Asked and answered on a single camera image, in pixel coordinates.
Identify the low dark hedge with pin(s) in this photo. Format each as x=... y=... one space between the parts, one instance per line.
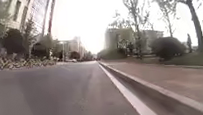
x=111 y=54

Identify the pale low building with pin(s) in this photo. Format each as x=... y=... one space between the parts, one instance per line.
x=116 y=36

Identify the distant pale building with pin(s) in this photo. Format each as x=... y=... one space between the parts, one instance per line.
x=74 y=45

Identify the thin bare tree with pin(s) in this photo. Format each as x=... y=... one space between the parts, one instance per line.
x=169 y=23
x=137 y=31

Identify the grey asphalt road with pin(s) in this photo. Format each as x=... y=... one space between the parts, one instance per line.
x=58 y=92

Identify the dark round bush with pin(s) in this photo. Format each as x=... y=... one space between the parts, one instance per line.
x=167 y=48

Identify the grey kerb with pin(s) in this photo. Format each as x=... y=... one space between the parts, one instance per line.
x=165 y=98

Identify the tall building with red columns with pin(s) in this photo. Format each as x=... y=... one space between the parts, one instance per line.
x=37 y=13

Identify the reddish paved footpath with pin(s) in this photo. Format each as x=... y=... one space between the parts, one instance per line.
x=177 y=79

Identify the row of parked bicycles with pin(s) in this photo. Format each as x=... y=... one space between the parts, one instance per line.
x=16 y=62

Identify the grass strip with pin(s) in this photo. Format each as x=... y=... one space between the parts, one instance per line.
x=196 y=59

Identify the large leaning tree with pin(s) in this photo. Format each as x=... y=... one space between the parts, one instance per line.
x=196 y=25

